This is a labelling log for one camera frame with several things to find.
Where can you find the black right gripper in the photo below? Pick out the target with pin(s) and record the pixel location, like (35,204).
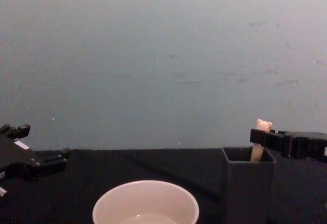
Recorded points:
(306,145)

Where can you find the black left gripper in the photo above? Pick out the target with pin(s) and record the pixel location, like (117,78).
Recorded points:
(18,159)

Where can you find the cream bear-topped stick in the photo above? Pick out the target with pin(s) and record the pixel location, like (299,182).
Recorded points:
(261,125)

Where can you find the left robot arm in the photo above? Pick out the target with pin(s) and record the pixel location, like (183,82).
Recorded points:
(2,191)

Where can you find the black square holder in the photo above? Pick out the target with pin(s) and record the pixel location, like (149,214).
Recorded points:
(245,190)

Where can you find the black table cloth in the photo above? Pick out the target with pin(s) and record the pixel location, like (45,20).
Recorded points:
(127,168)

